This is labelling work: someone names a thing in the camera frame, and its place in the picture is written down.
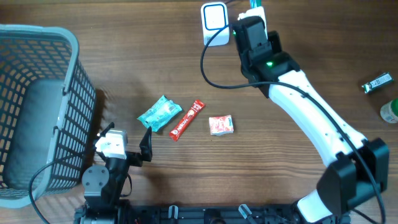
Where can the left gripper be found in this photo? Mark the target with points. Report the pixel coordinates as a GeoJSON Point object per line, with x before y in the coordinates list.
{"type": "Point", "coordinates": [136, 160]}

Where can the light green wipes packet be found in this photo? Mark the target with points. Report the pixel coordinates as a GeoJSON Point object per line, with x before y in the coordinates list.
{"type": "Point", "coordinates": [160, 114]}

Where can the red white packet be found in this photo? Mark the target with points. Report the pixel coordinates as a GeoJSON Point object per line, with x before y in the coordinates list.
{"type": "Point", "coordinates": [177, 131]}

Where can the red white tissue pack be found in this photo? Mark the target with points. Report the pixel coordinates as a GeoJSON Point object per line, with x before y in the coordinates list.
{"type": "Point", "coordinates": [221, 125]}

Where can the long green white package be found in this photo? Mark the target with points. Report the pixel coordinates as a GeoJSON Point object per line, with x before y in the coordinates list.
{"type": "Point", "coordinates": [255, 3]}

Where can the green lid jar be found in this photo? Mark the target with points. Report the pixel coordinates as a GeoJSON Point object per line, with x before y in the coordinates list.
{"type": "Point", "coordinates": [388, 112]}

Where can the small green white box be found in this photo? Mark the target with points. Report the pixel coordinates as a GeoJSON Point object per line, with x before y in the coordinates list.
{"type": "Point", "coordinates": [381, 80]}

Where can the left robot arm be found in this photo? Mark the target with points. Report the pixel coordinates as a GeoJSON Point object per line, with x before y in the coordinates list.
{"type": "Point", "coordinates": [103, 184]}

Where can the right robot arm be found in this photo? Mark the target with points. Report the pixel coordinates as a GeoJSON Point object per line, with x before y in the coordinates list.
{"type": "Point", "coordinates": [356, 168]}

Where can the white barcode scanner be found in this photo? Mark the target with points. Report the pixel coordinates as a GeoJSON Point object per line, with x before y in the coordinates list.
{"type": "Point", "coordinates": [214, 16]}

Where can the grey plastic mesh basket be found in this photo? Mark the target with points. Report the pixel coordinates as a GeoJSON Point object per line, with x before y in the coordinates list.
{"type": "Point", "coordinates": [47, 107]}

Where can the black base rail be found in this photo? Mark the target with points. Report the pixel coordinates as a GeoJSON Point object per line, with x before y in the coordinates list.
{"type": "Point", "coordinates": [266, 214]}

